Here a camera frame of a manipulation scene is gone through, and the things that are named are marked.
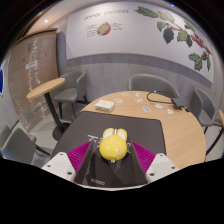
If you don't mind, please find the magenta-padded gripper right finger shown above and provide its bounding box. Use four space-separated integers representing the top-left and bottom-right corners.
130 140 181 185

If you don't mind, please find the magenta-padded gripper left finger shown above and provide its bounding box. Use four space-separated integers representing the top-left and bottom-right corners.
41 140 95 185

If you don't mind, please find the black mouse pad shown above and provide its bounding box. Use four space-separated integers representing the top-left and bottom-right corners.
49 110 167 188

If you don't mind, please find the small white box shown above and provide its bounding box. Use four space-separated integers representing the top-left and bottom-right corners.
94 99 115 112

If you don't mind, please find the black cable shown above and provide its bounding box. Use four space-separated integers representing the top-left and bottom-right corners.
146 90 178 105

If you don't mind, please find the wooden wall panel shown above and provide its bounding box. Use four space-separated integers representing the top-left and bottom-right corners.
8 29 59 133

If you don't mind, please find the coffee plant wall mural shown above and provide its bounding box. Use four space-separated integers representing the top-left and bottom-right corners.
65 1 214 84

